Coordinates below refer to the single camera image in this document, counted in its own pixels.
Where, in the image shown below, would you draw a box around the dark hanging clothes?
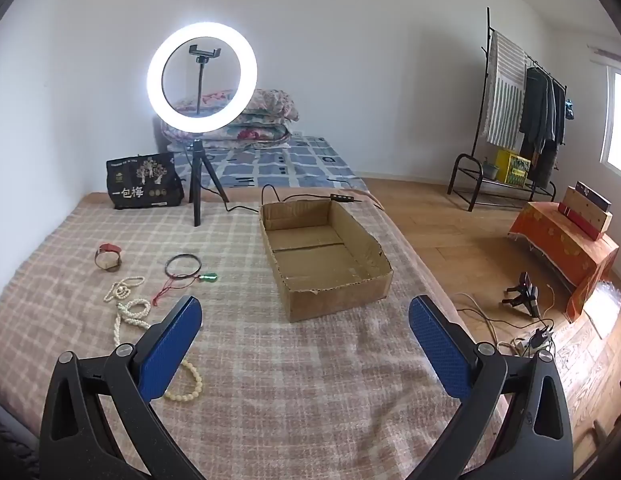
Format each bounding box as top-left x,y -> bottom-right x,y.
518,66 -> 567,188

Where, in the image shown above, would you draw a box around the white power strip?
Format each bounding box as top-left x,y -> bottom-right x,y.
513,327 -> 556,356

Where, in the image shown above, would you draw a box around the black metal clothes rack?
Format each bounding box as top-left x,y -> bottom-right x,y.
447,7 -> 569,212

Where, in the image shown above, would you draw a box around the window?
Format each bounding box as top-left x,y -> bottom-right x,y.
601,67 -> 621,181

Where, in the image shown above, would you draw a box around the tan cardboard box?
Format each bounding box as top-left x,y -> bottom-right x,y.
558,186 -> 614,241

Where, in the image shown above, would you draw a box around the green pendant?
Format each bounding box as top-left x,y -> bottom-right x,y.
151,272 -> 221,306

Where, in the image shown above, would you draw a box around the stack of folded floral quilts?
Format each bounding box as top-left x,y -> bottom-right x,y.
160,89 -> 300,151

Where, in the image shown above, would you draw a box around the black printed bag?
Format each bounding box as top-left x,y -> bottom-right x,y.
106,152 -> 185,210

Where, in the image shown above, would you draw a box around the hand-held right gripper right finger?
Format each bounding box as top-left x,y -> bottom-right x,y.
405,295 -> 575,480

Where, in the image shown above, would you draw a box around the black ring light cable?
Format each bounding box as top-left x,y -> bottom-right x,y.
183,152 -> 384,213

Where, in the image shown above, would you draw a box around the striped grey towel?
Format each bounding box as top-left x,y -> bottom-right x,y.
483,30 -> 527,151

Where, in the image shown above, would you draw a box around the blue patterned bedsheet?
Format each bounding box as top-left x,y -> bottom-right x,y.
163,135 -> 371,193

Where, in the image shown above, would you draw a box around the blue bangle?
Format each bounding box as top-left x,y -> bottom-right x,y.
165,254 -> 202,278

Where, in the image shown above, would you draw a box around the beige checked blanket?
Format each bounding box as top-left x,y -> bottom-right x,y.
0,190 -> 506,480

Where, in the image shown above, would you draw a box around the small black floor tripod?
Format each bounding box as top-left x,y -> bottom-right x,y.
501,272 -> 541,318

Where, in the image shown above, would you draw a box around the white floor cable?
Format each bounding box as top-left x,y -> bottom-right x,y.
455,292 -> 521,356

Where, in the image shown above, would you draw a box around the yellow crate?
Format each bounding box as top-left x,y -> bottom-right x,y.
495,149 -> 532,188

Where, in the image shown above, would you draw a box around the ring light on black tripod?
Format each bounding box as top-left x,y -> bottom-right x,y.
147,21 -> 258,227

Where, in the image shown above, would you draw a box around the orange cloth covered table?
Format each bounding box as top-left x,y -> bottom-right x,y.
509,201 -> 620,323

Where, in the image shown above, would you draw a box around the red strap wristwatch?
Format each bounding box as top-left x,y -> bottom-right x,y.
94,243 -> 123,272

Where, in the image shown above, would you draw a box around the dark blue box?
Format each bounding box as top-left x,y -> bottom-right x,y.
575,181 -> 613,213

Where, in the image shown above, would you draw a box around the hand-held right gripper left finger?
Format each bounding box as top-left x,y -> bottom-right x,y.
38,295 -> 206,480

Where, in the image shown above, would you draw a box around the white pearl necklace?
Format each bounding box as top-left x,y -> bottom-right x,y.
104,276 -> 152,350

